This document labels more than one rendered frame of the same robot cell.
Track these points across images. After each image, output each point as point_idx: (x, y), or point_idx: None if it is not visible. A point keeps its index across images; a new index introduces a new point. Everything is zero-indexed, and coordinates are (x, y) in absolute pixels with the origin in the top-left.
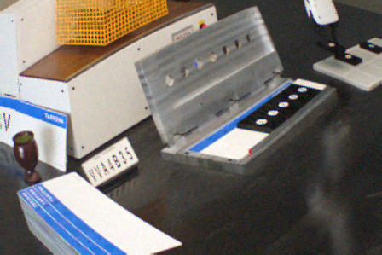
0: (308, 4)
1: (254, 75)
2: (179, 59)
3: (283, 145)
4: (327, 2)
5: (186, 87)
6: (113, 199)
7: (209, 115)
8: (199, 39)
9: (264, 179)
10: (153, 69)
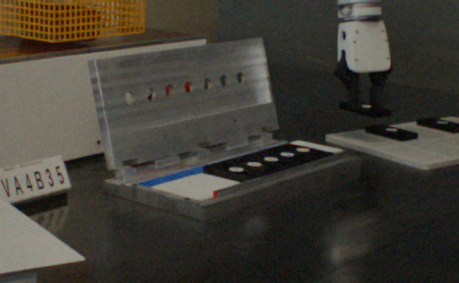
0: (342, 41)
1: (237, 124)
2: (147, 76)
3: (264, 201)
4: (377, 38)
5: (149, 113)
6: None
7: (171, 153)
8: (176, 61)
9: (231, 230)
10: (110, 75)
